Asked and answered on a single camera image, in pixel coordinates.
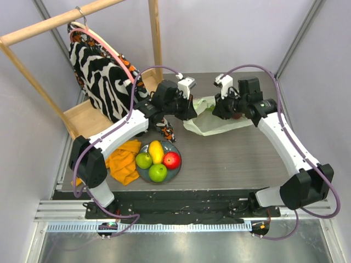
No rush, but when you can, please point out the green fake pear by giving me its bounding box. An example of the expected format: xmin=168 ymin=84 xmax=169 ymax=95
xmin=135 ymin=152 xmax=153 ymax=169

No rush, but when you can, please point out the red fake apple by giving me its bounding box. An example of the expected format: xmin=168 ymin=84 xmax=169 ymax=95
xmin=163 ymin=151 xmax=182 ymax=170

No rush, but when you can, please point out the dark red fake fruit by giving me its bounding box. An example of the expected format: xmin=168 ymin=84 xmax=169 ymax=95
xmin=231 ymin=113 xmax=244 ymax=120

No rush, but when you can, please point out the orange cloth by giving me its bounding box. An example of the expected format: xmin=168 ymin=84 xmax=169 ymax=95
xmin=70 ymin=139 xmax=142 ymax=187

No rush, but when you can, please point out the orange black patterned garment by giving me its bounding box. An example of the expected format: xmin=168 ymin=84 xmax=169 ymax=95
xmin=67 ymin=23 xmax=178 ymax=143

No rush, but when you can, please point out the green fake apple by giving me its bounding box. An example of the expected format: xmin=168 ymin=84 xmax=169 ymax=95
xmin=149 ymin=163 xmax=168 ymax=182

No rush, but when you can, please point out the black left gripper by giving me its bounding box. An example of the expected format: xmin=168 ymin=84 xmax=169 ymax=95
xmin=163 ymin=92 xmax=197 ymax=121

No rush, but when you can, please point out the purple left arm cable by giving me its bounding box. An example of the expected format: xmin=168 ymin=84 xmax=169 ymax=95
xmin=72 ymin=65 xmax=184 ymax=238

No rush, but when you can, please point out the white slotted cable duct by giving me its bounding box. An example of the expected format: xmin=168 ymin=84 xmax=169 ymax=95
xmin=46 ymin=221 xmax=252 ymax=233

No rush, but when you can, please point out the light green plastic bag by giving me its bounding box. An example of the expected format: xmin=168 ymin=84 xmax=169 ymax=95
xmin=183 ymin=96 xmax=253 ymax=136

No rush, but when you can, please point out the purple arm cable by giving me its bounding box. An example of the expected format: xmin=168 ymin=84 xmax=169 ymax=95
xmin=72 ymin=65 xmax=184 ymax=238
xmin=216 ymin=64 xmax=341 ymax=242

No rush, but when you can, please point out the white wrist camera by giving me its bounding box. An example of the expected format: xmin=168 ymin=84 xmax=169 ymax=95
xmin=175 ymin=73 xmax=196 ymax=100
xmin=214 ymin=73 xmax=233 ymax=99

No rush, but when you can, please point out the yellow fake mango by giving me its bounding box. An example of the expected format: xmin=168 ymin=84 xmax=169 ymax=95
xmin=148 ymin=140 xmax=164 ymax=164

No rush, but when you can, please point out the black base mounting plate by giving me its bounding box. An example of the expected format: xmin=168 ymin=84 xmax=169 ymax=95
xmin=84 ymin=188 xmax=282 ymax=222

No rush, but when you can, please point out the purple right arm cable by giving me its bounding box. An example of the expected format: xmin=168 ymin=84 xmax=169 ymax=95
xmin=216 ymin=64 xmax=341 ymax=242

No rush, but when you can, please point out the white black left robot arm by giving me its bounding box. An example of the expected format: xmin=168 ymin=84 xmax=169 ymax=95
xmin=69 ymin=77 xmax=197 ymax=219

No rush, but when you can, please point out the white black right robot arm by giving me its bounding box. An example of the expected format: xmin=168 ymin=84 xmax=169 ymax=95
xmin=212 ymin=74 xmax=334 ymax=216

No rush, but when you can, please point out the black white zebra garment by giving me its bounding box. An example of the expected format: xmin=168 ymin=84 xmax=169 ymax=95
xmin=69 ymin=42 xmax=133 ymax=123

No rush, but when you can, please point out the pink clothes hanger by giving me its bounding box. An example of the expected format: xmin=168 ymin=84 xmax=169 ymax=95
xmin=70 ymin=21 xmax=134 ymax=83

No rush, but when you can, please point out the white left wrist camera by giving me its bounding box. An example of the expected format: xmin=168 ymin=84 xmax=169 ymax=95
xmin=175 ymin=73 xmax=196 ymax=100

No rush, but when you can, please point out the wooden clothes rack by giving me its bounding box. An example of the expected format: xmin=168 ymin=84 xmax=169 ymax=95
xmin=1 ymin=1 xmax=162 ymax=139

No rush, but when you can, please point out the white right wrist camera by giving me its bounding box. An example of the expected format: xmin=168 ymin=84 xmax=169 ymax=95
xmin=214 ymin=73 xmax=233 ymax=99

